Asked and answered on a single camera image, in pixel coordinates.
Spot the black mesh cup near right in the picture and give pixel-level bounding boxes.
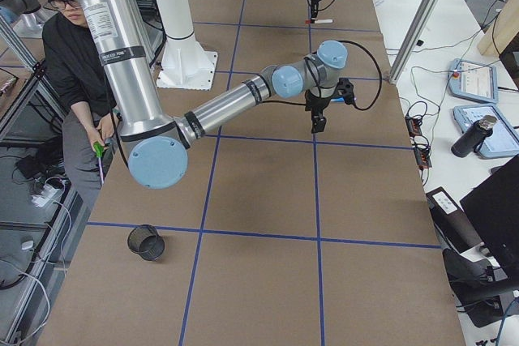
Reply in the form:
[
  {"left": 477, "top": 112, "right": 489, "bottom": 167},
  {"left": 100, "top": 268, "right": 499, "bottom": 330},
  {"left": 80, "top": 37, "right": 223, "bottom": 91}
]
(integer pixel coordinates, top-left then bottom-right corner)
[{"left": 127, "top": 224, "right": 165, "bottom": 261}]

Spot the lower teach pendant tablet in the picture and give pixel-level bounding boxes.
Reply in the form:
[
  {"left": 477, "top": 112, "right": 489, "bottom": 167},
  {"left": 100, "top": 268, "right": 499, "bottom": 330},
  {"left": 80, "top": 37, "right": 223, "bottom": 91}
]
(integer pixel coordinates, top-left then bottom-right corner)
[{"left": 451, "top": 104, "right": 518, "bottom": 159}]

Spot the red marker pen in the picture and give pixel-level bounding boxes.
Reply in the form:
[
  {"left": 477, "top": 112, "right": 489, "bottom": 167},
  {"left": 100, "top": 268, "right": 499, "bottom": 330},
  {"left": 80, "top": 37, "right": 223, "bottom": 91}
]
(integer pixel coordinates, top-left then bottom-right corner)
[{"left": 305, "top": 19, "right": 333, "bottom": 24}]

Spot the black water bottle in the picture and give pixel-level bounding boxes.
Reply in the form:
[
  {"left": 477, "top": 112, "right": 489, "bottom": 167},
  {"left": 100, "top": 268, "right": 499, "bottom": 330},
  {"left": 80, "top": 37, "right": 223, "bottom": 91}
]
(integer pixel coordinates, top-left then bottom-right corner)
[{"left": 451, "top": 115, "right": 497, "bottom": 157}]

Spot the upper teach pendant tablet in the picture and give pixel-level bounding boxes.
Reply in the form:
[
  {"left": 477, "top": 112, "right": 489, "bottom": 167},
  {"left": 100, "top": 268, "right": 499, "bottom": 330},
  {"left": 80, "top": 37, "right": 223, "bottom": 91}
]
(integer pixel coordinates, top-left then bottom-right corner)
[{"left": 448, "top": 58, "right": 499, "bottom": 103}]

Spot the seated person in black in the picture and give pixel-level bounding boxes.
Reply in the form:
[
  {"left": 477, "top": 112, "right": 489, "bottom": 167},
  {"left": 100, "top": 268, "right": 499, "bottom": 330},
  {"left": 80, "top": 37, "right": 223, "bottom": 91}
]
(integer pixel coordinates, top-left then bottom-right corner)
[{"left": 42, "top": 0, "right": 119, "bottom": 210}]

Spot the black monitor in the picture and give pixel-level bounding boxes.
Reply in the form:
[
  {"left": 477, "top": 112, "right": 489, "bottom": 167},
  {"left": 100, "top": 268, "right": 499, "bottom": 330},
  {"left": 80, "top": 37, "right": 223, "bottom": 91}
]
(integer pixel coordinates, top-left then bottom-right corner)
[{"left": 461, "top": 156, "right": 518, "bottom": 276}]

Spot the teach pendant tablet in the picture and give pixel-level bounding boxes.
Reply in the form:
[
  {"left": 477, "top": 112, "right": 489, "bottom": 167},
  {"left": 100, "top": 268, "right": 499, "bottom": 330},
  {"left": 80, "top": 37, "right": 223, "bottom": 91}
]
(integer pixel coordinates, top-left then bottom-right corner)
[
  {"left": 451, "top": 104, "right": 518, "bottom": 159},
  {"left": 448, "top": 58, "right": 499, "bottom": 103}
]

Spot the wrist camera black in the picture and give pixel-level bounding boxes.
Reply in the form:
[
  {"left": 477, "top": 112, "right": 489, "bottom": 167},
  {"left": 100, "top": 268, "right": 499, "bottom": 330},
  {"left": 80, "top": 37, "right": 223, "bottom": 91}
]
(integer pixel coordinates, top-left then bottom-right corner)
[{"left": 336, "top": 78, "right": 355, "bottom": 105}]

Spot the aluminium frame post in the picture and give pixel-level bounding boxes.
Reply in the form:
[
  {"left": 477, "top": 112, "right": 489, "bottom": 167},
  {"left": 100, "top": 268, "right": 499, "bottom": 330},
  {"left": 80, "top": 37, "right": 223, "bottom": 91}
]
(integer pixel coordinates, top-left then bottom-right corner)
[{"left": 388, "top": 0, "right": 439, "bottom": 84}]

